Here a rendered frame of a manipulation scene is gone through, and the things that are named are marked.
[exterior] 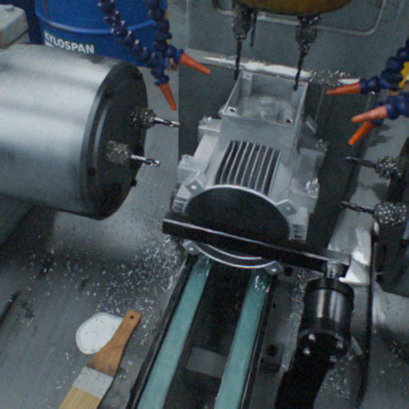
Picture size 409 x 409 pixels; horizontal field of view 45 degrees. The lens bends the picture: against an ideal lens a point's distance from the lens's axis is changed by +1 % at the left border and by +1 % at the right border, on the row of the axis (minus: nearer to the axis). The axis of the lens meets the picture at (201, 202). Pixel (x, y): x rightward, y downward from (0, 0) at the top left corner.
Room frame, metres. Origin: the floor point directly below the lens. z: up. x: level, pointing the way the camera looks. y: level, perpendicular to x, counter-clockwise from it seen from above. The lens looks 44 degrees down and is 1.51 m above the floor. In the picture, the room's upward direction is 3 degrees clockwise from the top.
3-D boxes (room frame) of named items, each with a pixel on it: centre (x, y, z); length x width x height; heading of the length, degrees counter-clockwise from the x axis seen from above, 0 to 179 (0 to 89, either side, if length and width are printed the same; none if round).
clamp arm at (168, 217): (0.44, -0.07, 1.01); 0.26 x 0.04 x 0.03; 76
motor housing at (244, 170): (0.56, -0.07, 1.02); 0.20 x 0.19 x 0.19; 166
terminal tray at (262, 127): (0.60, -0.08, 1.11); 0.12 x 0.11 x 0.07; 166
